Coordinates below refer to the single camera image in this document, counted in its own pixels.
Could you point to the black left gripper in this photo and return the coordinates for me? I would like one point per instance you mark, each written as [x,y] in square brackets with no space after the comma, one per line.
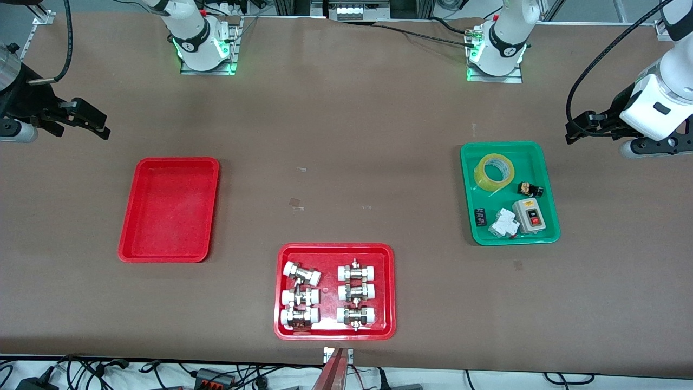
[615,108]

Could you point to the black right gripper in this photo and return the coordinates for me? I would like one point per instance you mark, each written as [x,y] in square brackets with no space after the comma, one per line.
[27,98]

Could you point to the yellow tape roll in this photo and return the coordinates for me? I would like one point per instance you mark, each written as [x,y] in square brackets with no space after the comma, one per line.
[494,172]

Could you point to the green plastic tray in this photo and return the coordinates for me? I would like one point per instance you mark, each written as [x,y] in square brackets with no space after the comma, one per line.
[501,151]

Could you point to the empty-type red plastic tray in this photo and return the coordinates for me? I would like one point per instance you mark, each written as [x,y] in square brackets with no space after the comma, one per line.
[169,210]

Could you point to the red tray with fittings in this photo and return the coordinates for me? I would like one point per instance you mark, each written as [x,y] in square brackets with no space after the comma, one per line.
[334,325]

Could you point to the black gold small knob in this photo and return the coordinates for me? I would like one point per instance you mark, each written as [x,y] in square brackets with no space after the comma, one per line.
[529,189]

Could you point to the white circuit breaker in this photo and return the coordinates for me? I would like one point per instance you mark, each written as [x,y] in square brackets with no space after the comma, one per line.
[503,223]

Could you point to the small black relay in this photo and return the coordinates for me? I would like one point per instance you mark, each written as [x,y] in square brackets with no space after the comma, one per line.
[481,216]

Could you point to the white power strip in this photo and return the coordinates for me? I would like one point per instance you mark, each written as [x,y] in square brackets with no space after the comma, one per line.
[357,10]

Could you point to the white metal pipe fitting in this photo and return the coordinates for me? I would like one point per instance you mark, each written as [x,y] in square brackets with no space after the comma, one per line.
[355,316]
[356,292]
[300,297]
[302,274]
[356,272]
[299,317]

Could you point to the black plug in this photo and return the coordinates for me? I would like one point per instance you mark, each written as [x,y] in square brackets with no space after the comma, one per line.
[38,383]

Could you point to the black power adapter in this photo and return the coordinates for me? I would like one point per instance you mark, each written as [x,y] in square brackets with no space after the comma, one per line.
[215,377]

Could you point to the red aluminium profile bar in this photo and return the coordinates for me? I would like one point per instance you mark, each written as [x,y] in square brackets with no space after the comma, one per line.
[331,374]

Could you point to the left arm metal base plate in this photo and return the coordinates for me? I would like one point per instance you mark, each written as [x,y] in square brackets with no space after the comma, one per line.
[514,77]

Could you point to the grey switch box red button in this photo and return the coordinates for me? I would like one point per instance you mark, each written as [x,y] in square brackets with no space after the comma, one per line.
[528,208]

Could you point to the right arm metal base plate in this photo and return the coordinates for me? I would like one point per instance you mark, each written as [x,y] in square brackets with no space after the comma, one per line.
[234,49]

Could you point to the silver profile bracket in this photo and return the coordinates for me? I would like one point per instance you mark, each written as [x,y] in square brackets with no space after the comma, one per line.
[349,355]

